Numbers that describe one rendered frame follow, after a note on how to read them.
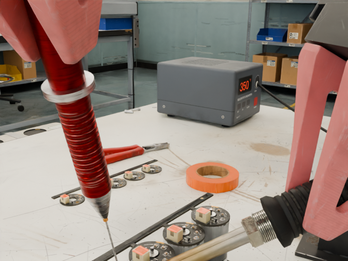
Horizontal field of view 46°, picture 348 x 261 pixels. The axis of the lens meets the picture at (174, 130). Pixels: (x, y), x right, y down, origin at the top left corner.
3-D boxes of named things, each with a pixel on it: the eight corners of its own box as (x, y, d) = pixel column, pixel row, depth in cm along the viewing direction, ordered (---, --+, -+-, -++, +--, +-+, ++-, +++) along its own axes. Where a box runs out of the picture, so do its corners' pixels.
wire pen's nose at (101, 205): (85, 224, 15) (76, 196, 15) (98, 204, 16) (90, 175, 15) (111, 229, 15) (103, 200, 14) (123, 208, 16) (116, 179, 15)
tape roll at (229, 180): (176, 175, 47) (176, 166, 47) (220, 168, 50) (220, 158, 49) (202, 197, 42) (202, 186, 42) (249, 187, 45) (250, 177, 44)
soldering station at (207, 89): (260, 116, 74) (264, 62, 71) (232, 131, 65) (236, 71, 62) (189, 104, 82) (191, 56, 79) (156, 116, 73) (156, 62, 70)
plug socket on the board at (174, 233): (185, 237, 23) (186, 227, 23) (176, 244, 23) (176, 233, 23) (174, 232, 24) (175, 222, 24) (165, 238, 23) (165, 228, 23)
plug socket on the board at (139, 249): (153, 259, 21) (153, 248, 21) (142, 267, 21) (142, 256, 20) (142, 254, 22) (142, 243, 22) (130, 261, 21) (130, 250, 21)
